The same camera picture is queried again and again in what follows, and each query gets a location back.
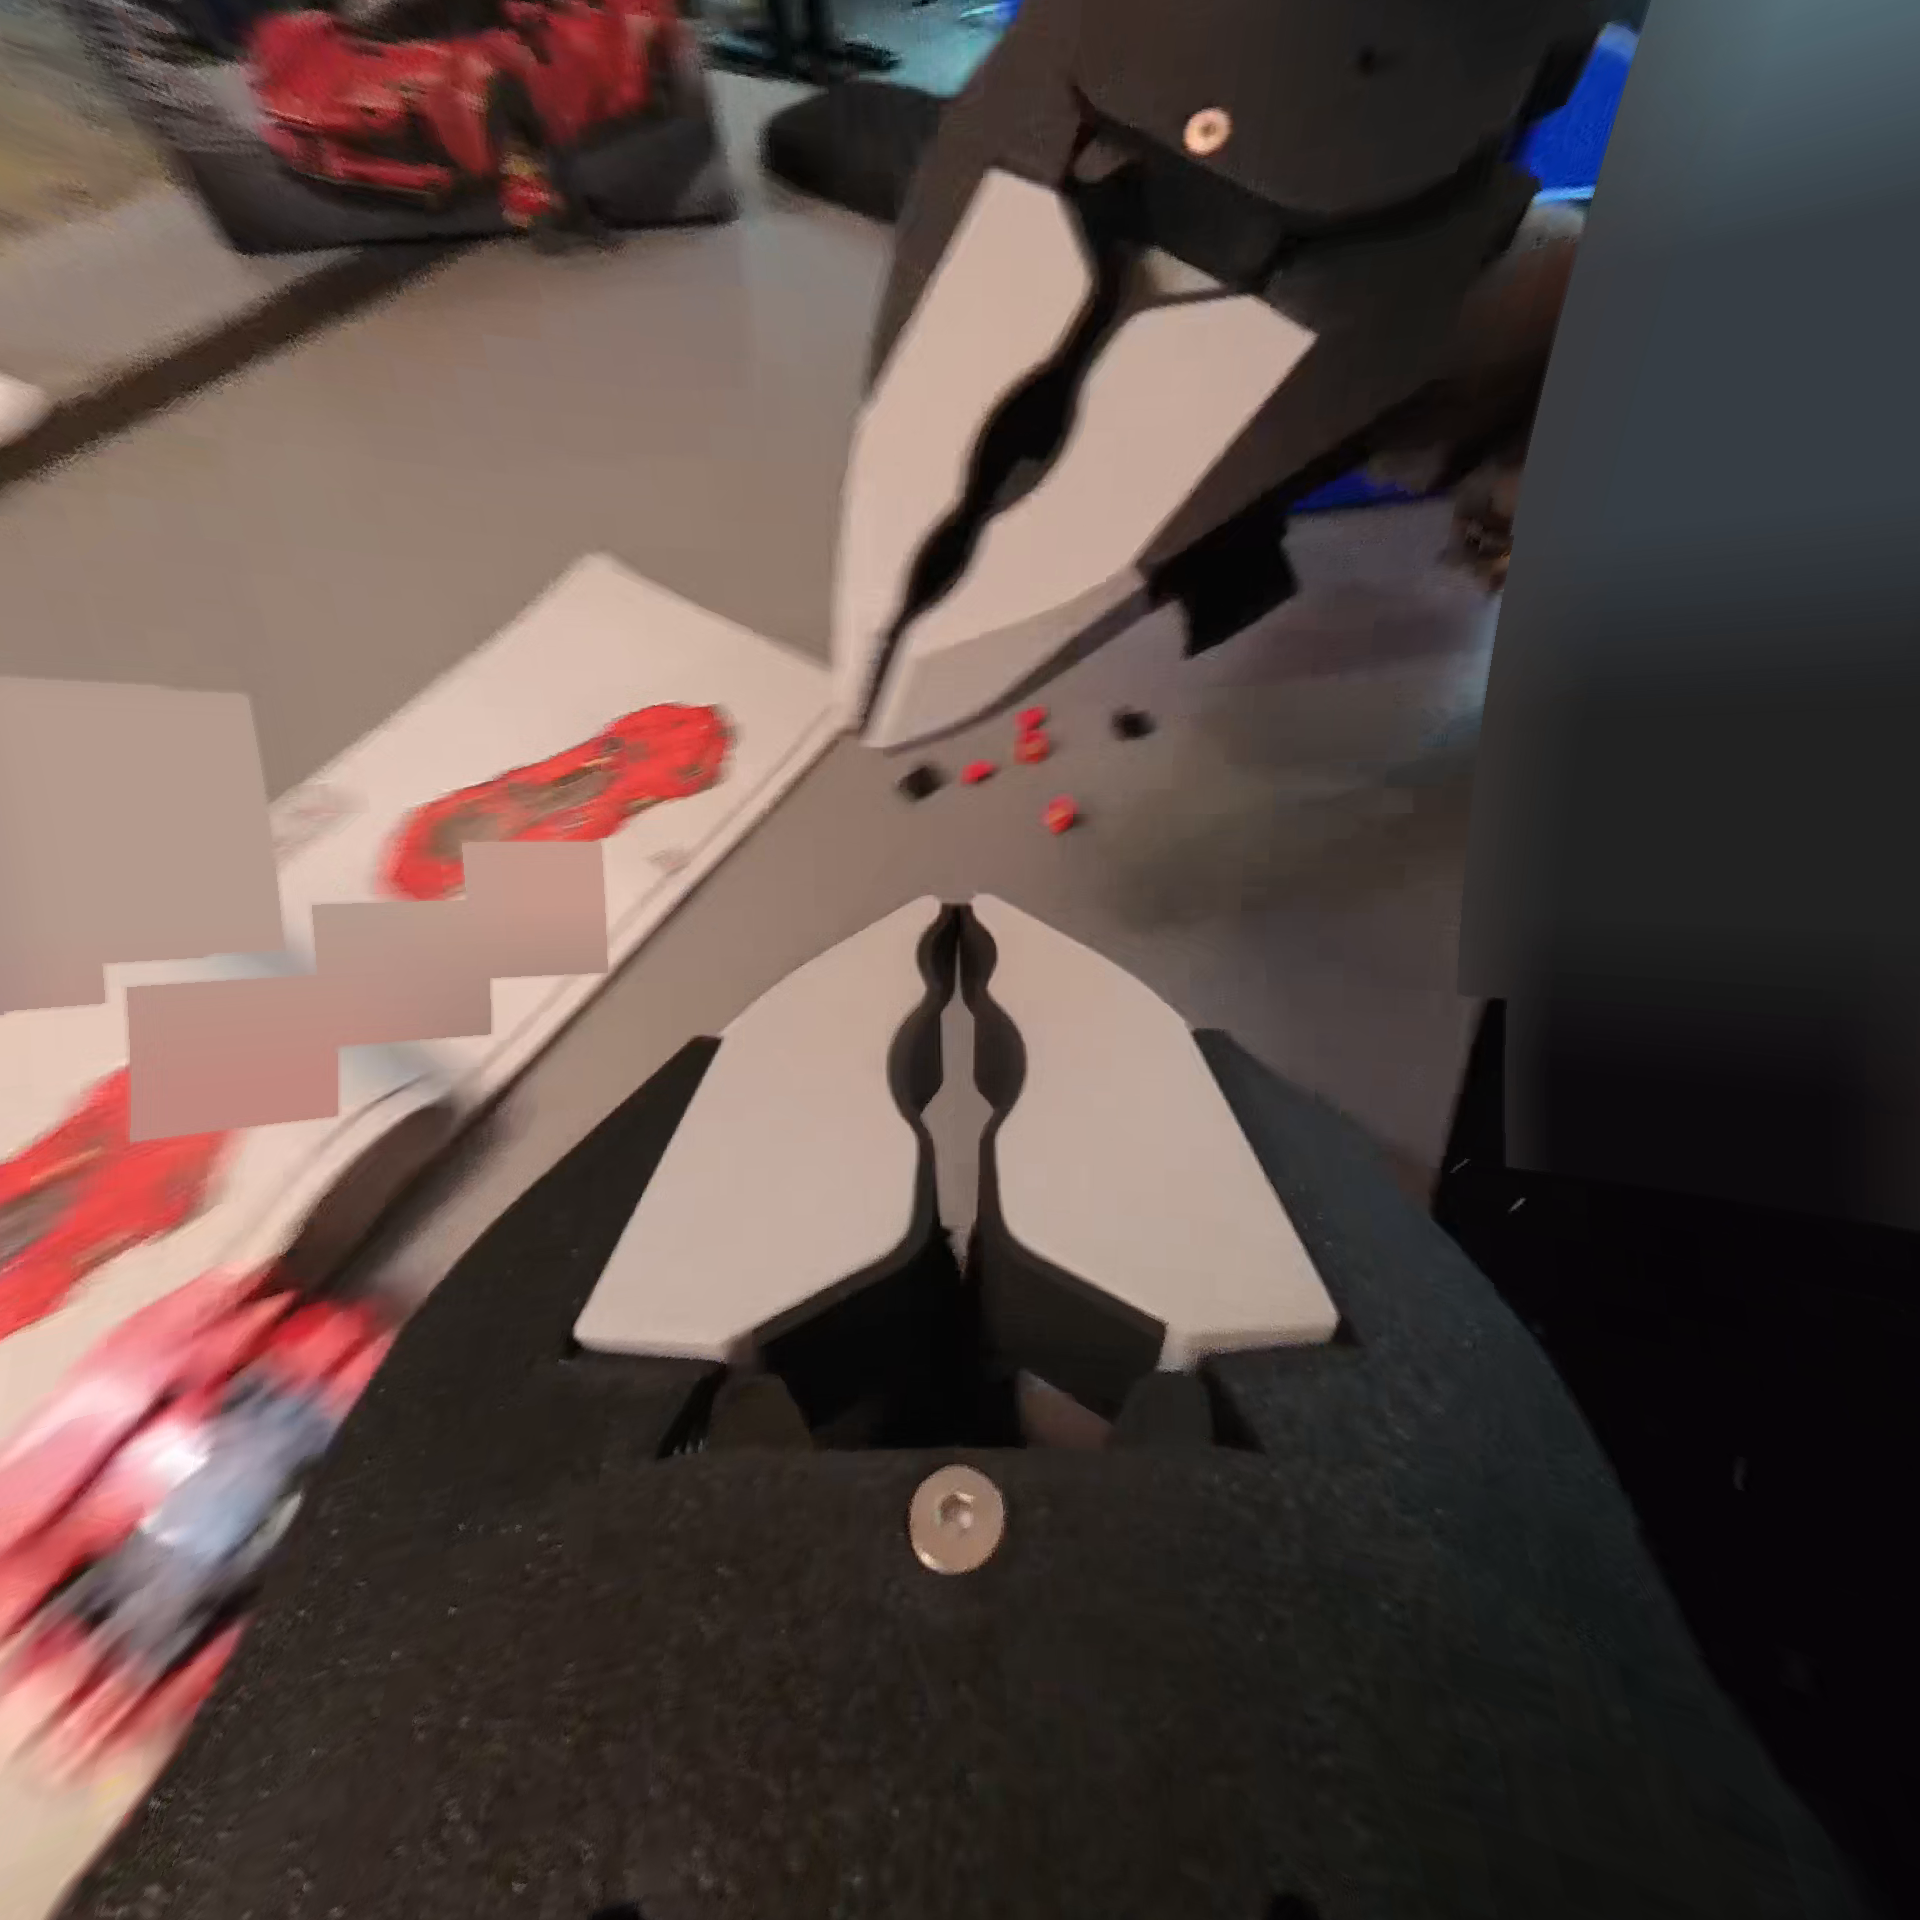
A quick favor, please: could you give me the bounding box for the red lego car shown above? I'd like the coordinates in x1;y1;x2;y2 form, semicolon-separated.
0;1268;407;1791

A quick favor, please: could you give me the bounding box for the blue plastic bin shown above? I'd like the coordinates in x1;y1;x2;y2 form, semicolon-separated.
1288;21;1642;514

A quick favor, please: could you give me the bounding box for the lego set box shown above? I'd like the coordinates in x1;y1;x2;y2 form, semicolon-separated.
180;0;744;259

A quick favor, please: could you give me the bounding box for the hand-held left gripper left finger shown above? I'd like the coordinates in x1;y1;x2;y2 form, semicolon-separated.
572;897;964;1370

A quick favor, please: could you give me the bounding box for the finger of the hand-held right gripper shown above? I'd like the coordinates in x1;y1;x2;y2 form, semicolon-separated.
836;167;1110;739
862;285;1321;752

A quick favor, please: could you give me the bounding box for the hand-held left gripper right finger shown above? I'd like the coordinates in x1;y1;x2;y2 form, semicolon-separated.
964;894;1344;1375

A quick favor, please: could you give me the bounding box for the lego instruction booklet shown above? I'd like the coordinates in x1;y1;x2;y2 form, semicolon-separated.
0;553;844;1352

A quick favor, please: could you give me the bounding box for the person's right hand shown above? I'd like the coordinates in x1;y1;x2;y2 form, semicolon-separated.
1347;204;1583;490

